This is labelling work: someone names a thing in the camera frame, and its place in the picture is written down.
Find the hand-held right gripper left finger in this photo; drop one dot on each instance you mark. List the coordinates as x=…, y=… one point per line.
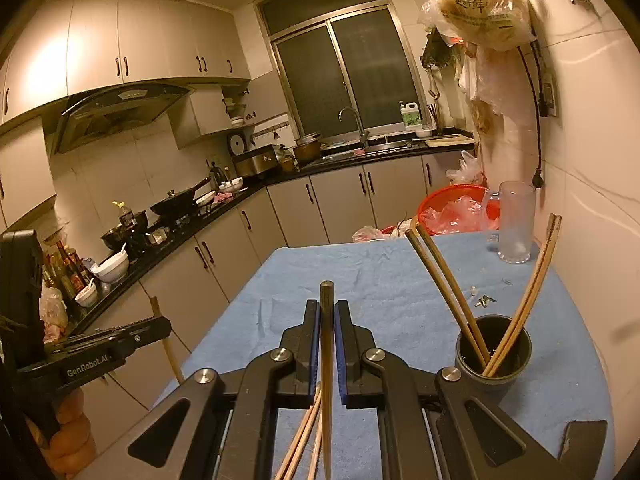
x=314, y=345

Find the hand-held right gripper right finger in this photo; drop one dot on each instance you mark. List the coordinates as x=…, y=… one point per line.
x=341, y=355

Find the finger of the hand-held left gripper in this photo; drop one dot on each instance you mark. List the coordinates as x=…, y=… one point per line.
x=147, y=332

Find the brown wooden chopstick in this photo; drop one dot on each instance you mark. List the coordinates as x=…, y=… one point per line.
x=313, y=455
x=539, y=300
x=449, y=280
x=440, y=290
x=296, y=432
x=172, y=360
x=304, y=440
x=532, y=297

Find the black perforated chopstick holder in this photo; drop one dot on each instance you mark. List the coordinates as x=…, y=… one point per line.
x=500, y=382

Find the person's left hand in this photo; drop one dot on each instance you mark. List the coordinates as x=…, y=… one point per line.
x=70, y=440

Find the pink plastic bag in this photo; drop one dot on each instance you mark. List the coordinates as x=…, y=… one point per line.
x=52, y=312

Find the cluster of condiment bottles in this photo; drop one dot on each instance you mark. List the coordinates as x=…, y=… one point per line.
x=70, y=272

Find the small white bowl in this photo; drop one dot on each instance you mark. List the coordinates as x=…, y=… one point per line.
x=86, y=296

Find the stacked white bowls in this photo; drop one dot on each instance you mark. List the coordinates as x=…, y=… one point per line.
x=112, y=267

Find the blue table cloth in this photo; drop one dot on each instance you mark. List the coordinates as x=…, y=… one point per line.
x=380, y=280

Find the cooking oil bottle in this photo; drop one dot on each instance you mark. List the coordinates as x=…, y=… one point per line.
x=123, y=216

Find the black wok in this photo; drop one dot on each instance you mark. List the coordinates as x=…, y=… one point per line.
x=172, y=204

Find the small vegetable scraps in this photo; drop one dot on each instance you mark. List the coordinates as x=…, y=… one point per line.
x=482, y=300

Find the pink cloth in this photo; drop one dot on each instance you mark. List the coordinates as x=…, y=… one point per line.
x=222, y=198

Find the metal kettle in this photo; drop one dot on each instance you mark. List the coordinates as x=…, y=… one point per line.
x=218, y=174

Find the red plastic basket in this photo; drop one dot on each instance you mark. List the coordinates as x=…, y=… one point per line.
x=435, y=205

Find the brown teapot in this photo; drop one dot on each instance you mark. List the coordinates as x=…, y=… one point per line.
x=287, y=162

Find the black kitchen countertop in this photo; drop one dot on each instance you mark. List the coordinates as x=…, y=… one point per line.
x=345, y=161

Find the silver countertop oven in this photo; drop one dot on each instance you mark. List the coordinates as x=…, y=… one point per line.
x=255, y=162

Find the brown cooking pot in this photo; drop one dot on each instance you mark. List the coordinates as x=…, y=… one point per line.
x=307, y=152

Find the steel sink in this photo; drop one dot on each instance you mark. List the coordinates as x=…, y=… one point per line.
x=380, y=147

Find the round dial kitchen scale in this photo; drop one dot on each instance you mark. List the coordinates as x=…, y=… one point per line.
x=236, y=142

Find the range hood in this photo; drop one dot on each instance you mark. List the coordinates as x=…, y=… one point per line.
x=115, y=110

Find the clear glass mug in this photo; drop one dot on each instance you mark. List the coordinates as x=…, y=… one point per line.
x=515, y=220

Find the steel faucet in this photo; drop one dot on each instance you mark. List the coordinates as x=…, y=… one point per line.
x=361, y=130

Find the wooden cutting board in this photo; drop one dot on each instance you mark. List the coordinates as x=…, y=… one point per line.
x=450, y=141

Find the green detergent jug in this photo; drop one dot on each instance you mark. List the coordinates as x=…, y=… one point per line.
x=411, y=117

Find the black smartphone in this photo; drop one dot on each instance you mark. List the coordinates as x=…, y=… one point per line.
x=582, y=440

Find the kitchen window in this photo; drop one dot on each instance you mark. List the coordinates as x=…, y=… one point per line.
x=310, y=75

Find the white upper kitchen cabinets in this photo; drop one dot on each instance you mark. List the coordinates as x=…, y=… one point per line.
x=140, y=35

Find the dark hanging bag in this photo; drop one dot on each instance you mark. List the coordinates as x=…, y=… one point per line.
x=440, y=50

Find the hanging bag of flatbreads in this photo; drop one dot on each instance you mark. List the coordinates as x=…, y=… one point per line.
x=480, y=10

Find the white wall cabinet with shelf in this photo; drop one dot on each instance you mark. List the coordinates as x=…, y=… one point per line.
x=200, y=115

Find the wall socket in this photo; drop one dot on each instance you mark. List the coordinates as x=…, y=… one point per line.
x=548, y=95

